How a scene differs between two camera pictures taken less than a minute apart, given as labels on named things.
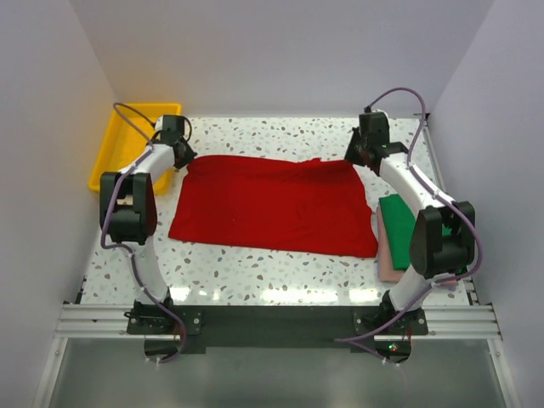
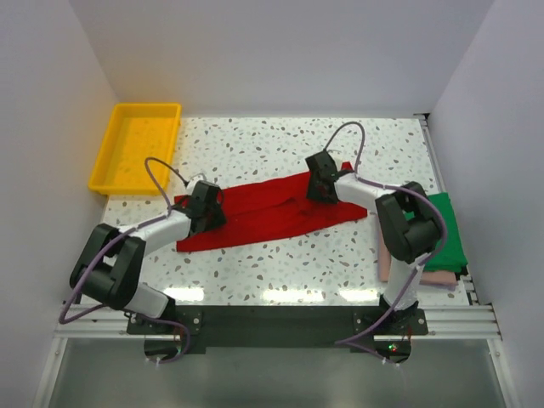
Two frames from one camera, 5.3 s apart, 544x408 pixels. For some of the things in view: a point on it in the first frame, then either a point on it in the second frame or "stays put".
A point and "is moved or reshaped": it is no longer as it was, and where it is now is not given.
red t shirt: (304, 205) is moved or reshaped
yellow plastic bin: (129, 128) stays put
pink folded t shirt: (387, 272) stays put
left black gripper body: (189, 154) to (216, 218)
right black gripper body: (354, 152) to (313, 191)
